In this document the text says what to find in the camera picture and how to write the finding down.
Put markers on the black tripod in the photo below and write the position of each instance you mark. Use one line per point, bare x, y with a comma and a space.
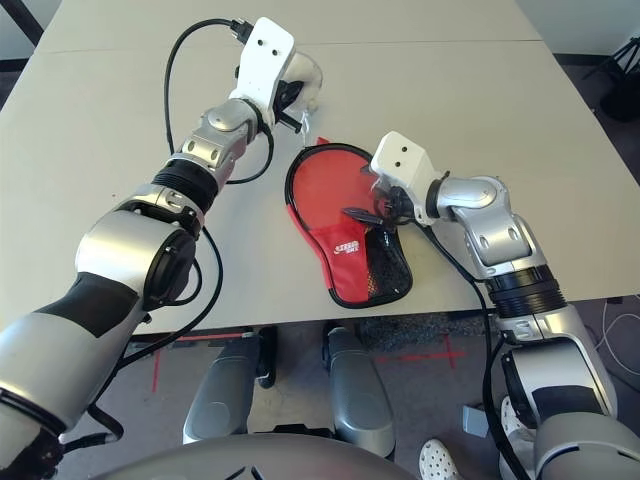
625, 90

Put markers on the black-framed side table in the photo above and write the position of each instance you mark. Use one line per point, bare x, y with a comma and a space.
25, 20

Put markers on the grey robot right leg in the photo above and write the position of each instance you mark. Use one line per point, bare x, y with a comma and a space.
360, 395

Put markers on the grey robot left leg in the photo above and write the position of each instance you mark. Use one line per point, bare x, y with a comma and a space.
225, 390

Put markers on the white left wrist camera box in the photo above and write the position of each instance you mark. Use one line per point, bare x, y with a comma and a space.
262, 60

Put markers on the grey robot torso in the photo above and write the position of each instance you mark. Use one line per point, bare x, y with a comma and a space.
250, 460

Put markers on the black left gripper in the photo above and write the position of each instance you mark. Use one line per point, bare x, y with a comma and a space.
284, 107

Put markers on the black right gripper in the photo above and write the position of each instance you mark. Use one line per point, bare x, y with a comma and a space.
400, 205

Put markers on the grey robot leg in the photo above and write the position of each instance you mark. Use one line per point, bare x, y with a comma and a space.
360, 395
225, 390

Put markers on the red ping-pong paddle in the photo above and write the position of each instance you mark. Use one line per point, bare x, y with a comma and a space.
330, 190

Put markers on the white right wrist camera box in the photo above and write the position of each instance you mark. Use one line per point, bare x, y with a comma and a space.
400, 160

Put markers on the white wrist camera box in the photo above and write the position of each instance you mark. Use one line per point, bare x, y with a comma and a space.
262, 60
400, 160

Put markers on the black and red paddle case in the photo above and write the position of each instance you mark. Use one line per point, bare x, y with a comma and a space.
345, 270

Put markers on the small grey pedal box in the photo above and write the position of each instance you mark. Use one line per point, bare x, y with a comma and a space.
475, 421

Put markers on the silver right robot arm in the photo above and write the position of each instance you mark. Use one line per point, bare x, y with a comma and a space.
495, 225

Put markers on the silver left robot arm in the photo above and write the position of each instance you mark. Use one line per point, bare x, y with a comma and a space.
215, 145

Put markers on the white perforated clog shoe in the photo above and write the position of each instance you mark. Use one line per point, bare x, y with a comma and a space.
437, 460
515, 425

